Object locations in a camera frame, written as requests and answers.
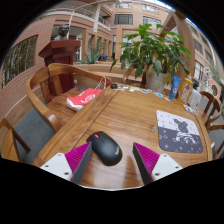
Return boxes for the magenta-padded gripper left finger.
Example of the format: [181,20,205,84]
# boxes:
[39,141,93,185]

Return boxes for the white pump bottle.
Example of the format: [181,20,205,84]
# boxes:
[187,87,203,109]

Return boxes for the grey white printed mouse pad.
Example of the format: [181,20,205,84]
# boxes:
[155,110,204,154]

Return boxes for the red white bag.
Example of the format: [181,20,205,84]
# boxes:
[66,87,104,112]

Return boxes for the yellow liquid bottle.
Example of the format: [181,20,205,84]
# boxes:
[178,77,194,104]

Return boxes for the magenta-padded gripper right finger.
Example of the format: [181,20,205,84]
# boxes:
[132,142,184,186]

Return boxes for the blue tube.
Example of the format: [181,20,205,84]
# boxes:
[168,74,182,101]

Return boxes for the dark bust statue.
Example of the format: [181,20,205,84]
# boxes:
[53,23,71,42]

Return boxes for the wooden round-back chair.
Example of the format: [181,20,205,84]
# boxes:
[199,90,217,118]
[121,65,145,85]
[0,118,32,163]
[205,98,224,159]
[25,63,113,133]

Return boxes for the dark red wooden podium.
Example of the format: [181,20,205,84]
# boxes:
[38,39,82,95]

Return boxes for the black computer mouse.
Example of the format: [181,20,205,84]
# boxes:
[85,130,123,167]

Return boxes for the spiky green agave plant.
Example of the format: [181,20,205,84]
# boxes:
[80,45,102,65]

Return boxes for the green potted plant white pot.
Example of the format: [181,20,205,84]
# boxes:
[109,23,193,94]

